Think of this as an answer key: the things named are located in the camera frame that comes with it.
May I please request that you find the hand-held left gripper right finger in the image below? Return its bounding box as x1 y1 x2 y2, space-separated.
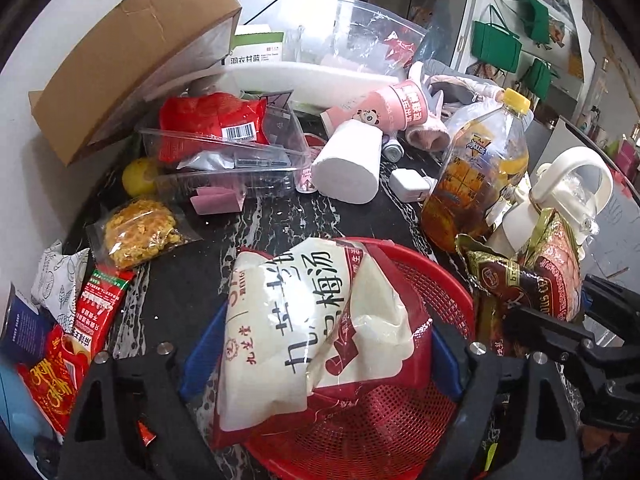
430 331 586 480

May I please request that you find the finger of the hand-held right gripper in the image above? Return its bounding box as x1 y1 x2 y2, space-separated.
501 304 610 377
581 274 640 347

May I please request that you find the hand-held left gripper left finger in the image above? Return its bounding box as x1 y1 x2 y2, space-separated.
57 305 231 480

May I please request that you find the red gold snack packet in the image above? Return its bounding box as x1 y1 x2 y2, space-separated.
517 209 583 323

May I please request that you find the dark brown gold snack packet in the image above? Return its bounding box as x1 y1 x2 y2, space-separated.
455 234 538 358

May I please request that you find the red plastic basket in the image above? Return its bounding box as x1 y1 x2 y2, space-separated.
240 237 476 480

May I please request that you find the large white red powder bag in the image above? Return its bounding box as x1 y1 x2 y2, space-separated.
210 237 433 451

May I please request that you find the white leaf-print packet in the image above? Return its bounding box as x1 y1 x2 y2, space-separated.
31 240 92 333

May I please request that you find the red green sachet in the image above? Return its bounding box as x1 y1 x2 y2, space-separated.
72 265 137 361

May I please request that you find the yellow dried flower bag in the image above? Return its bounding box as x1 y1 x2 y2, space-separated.
86 199 203 271

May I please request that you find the red yellow snack packet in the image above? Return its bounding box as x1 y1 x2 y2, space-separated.
15 325 94 436

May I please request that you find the pink paper sachet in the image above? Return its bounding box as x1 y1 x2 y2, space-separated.
190 187 247 216

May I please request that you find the yellow-cap tea bottle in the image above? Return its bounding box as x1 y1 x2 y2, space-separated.
420 87 532 252

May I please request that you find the dark blue box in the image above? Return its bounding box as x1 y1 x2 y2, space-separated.
0 282 54 361

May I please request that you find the white charger adapter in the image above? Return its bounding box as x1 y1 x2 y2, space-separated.
390 169 432 204

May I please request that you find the yellow lemon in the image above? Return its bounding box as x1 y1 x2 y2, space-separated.
122 157 162 198

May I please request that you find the clear plastic container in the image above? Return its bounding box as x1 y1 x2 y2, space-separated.
137 105 312 201

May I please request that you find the small white cylinder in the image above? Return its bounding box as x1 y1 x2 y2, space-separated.
382 135 407 163

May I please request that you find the white toilet paper roll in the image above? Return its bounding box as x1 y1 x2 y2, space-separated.
311 120 386 206

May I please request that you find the pink white cloth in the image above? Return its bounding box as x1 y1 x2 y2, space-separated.
405 62 503 153

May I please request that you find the red barcode snack bag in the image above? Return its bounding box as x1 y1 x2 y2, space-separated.
159 92 268 163

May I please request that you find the pink panda paper cup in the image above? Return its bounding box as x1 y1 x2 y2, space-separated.
320 80 431 137

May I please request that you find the large green tote bag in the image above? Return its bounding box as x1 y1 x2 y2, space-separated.
471 5 522 74

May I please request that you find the green white carton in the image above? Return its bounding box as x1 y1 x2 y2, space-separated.
220 25 286 68

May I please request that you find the brown cardboard box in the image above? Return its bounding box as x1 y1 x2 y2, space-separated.
28 0 243 167

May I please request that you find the hanging bluish plastic bag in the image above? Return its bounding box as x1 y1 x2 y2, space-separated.
417 0 459 66

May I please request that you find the clear zip bag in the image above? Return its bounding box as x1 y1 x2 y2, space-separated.
295 0 429 78

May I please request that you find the white handled jug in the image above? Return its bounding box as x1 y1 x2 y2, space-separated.
487 146 614 261

